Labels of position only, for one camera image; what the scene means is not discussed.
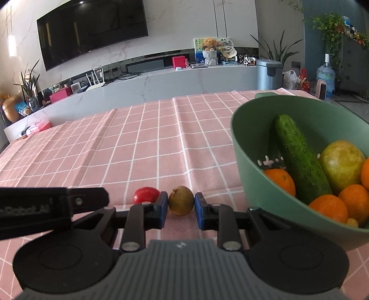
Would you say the brown kiwi back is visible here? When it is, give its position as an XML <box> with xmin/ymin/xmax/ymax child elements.
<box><xmin>168</xmin><ymin>186</ymin><xmax>194</xmax><ymax>216</ymax></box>

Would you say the brown kiwi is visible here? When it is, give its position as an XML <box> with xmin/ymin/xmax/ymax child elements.
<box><xmin>168</xmin><ymin>186</ymin><xmax>194</xmax><ymax>216</ymax></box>
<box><xmin>346</xmin><ymin>217</ymin><xmax>359</xmax><ymax>228</ymax></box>

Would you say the orange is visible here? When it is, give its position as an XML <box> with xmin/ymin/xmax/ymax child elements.
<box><xmin>263</xmin><ymin>169</ymin><xmax>296</xmax><ymax>197</ymax></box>
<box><xmin>308</xmin><ymin>194</ymin><xmax>348</xmax><ymax>224</ymax></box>
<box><xmin>360</xmin><ymin>158</ymin><xmax>369</xmax><ymax>190</ymax></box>
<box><xmin>338</xmin><ymin>184</ymin><xmax>369</xmax><ymax>227</ymax></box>

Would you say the green cucumber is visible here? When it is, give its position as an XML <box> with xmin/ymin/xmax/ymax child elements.
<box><xmin>274</xmin><ymin>114</ymin><xmax>332</xmax><ymax>205</ymax></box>

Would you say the brown kiwi front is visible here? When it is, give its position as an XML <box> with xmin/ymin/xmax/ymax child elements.
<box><xmin>346</xmin><ymin>217</ymin><xmax>359</xmax><ymax>228</ymax></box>

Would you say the large yellow-green pomelo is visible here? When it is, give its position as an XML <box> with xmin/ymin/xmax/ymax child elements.
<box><xmin>319</xmin><ymin>140</ymin><xmax>366</xmax><ymax>195</ymax></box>

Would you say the green colander bowl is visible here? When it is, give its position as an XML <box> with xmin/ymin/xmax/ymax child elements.
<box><xmin>230</xmin><ymin>94</ymin><xmax>368</xmax><ymax>251</ymax></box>

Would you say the red tomato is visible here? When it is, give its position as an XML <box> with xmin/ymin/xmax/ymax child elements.
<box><xmin>133</xmin><ymin>187</ymin><xmax>160</xmax><ymax>205</ymax></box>

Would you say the pink box on floor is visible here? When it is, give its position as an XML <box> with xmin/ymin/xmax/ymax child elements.
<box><xmin>26</xmin><ymin>119</ymin><xmax>51</xmax><ymax>136</ymax></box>

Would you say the brown round vase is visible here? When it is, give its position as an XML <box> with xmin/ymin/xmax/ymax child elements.
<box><xmin>2</xmin><ymin>95</ymin><xmax>22</xmax><ymax>123</ymax></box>

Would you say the left potted green plant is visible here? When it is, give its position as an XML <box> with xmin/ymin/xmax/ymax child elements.
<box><xmin>14</xmin><ymin>61</ymin><xmax>40</xmax><ymax>116</ymax></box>

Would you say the pink box on console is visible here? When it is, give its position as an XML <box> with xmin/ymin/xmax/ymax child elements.
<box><xmin>49</xmin><ymin>87</ymin><xmax>73</xmax><ymax>103</ymax></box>

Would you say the white tv console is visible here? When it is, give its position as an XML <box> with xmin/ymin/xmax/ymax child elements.
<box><xmin>4</xmin><ymin>65</ymin><xmax>257</xmax><ymax>142</ymax></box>

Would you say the white wifi router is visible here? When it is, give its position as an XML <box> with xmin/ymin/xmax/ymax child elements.
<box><xmin>86</xmin><ymin>68</ymin><xmax>105</xmax><ymax>91</ymax></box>

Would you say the blue-grey trash bin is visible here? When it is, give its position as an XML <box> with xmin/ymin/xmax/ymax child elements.
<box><xmin>256</xmin><ymin>59</ymin><xmax>283</xmax><ymax>91</ymax></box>

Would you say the white plastic bag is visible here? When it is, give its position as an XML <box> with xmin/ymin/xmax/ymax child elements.
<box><xmin>283</xmin><ymin>69</ymin><xmax>298</xmax><ymax>90</ymax></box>

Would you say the red box on console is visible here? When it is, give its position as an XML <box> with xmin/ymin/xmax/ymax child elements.
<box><xmin>171</xmin><ymin>56</ymin><xmax>186</xmax><ymax>69</ymax></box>

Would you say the small pink heater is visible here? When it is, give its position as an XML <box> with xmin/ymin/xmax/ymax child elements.
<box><xmin>315</xmin><ymin>79</ymin><xmax>327</xmax><ymax>101</ymax></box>

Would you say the teddy bear bouquet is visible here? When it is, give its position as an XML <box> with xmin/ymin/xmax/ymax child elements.
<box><xmin>203</xmin><ymin>37</ymin><xmax>218</xmax><ymax>66</ymax></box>

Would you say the tall leaf potted plant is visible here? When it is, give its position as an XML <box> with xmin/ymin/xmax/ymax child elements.
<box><xmin>250</xmin><ymin>30</ymin><xmax>303</xmax><ymax>65</ymax></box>

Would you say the blue water jug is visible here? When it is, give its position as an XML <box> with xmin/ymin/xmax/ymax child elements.
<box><xmin>316</xmin><ymin>53</ymin><xmax>335</xmax><ymax>97</ymax></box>

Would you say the dark grey cabinet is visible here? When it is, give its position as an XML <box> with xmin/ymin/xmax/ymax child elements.
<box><xmin>338</xmin><ymin>36</ymin><xmax>368</xmax><ymax>97</ymax></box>

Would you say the hanging green pothos plant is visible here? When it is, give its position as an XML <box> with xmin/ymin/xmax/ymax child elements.
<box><xmin>310</xmin><ymin>12</ymin><xmax>344</xmax><ymax>69</ymax></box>

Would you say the black wall television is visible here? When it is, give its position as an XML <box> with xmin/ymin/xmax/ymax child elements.
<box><xmin>37</xmin><ymin>0</ymin><xmax>148</xmax><ymax>71</ymax></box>

